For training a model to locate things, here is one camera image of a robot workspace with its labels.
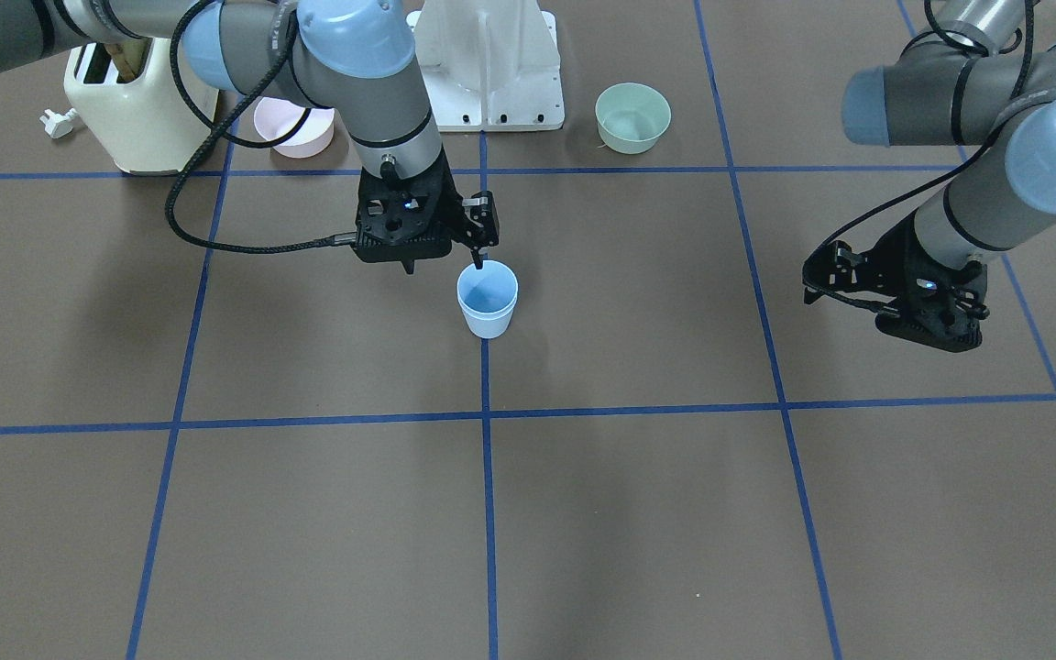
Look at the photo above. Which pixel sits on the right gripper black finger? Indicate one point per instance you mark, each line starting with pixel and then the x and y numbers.
pixel 479 253

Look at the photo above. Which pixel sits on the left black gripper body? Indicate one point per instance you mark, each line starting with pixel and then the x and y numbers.
pixel 890 251

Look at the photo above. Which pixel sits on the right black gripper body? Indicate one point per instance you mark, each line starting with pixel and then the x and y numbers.
pixel 478 216

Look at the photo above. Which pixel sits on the light blue plastic cup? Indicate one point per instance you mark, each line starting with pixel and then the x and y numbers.
pixel 487 297

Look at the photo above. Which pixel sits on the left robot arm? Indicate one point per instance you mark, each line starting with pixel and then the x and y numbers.
pixel 972 79

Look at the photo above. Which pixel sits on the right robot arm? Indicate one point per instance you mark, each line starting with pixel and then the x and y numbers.
pixel 357 57

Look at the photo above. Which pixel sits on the green bowl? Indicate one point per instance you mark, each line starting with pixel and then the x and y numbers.
pixel 631 117

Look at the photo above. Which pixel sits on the cream toaster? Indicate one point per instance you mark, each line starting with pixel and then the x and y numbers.
pixel 144 125

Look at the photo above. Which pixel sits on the toast slice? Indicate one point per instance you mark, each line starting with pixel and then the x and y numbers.
pixel 127 58

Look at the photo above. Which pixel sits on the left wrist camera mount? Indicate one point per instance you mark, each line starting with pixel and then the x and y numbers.
pixel 835 271

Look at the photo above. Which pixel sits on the white camera stand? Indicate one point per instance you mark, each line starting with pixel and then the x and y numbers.
pixel 490 65

